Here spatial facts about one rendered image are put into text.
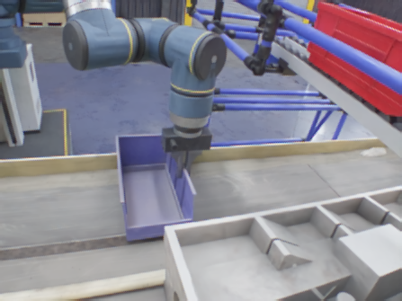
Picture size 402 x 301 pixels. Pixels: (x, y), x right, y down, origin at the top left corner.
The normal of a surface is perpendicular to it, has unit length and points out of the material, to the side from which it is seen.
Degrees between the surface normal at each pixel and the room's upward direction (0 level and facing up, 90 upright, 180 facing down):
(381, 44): 92
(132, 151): 88
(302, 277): 10
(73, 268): 0
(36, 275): 0
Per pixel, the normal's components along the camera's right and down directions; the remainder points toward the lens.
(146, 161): 0.29, 0.52
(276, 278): 0.07, -0.91
